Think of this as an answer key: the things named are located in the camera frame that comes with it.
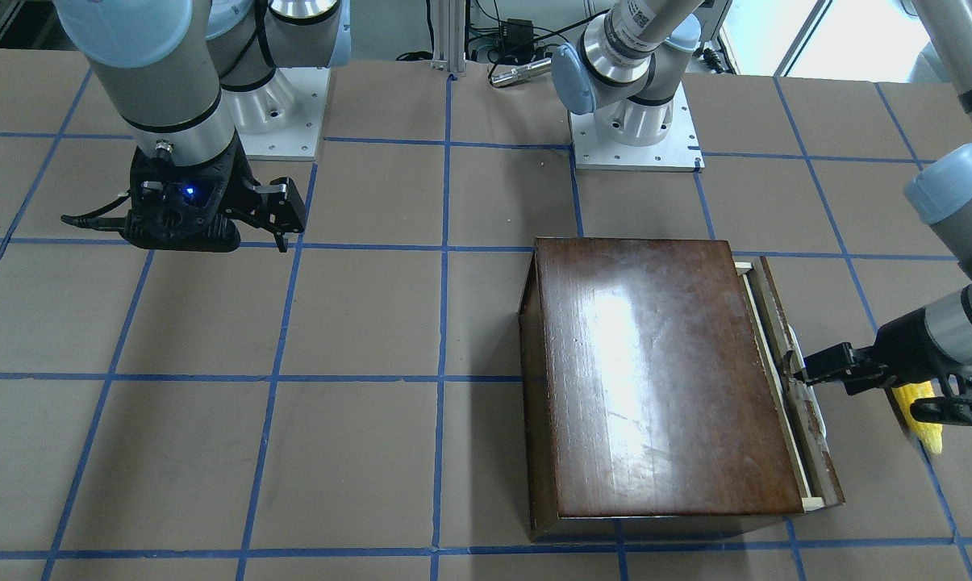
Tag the black idle gripper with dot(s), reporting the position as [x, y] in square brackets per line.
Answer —
[242, 184]

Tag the aluminium frame post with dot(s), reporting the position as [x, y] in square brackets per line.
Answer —
[449, 36]

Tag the brown paper table cover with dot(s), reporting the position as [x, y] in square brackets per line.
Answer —
[350, 410]

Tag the wooden drawer front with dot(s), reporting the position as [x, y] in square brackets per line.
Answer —
[801, 418]

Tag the black working gripper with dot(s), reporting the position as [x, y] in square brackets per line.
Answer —
[898, 349]

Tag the dark wooden drawer cabinet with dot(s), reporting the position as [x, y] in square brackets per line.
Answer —
[646, 397]

